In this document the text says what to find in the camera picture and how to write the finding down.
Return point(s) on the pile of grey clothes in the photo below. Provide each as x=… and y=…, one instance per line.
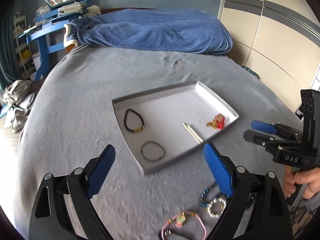
x=16, y=100

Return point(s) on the white cardboard tray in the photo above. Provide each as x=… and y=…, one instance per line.
x=170, y=110

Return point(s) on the teal curtain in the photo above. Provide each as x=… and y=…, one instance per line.
x=6, y=55

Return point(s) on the person's right hand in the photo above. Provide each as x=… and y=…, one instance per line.
x=311, y=180

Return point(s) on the cream wardrobe with grey stripe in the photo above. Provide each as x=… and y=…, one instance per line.
x=272, y=35

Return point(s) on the white shelf unit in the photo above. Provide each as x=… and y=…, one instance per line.
x=22, y=45

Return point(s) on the teal patterned cloth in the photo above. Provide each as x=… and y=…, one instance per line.
x=251, y=72

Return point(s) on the blue fleece blanket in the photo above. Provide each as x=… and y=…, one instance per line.
x=155, y=30

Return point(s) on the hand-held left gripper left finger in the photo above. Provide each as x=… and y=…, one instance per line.
x=100, y=172

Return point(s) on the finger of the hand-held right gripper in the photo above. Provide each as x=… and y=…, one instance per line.
x=262, y=126
x=255, y=136

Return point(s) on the white plush toy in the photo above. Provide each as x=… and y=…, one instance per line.
x=94, y=10

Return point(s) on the person's patterned clothing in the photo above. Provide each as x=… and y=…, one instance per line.
x=306, y=212

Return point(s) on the stack of papers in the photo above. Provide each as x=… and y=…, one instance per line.
x=71, y=8

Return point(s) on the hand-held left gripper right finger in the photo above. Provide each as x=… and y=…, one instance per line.
x=220, y=172

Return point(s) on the blue wooden desk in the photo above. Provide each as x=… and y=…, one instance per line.
x=45, y=52

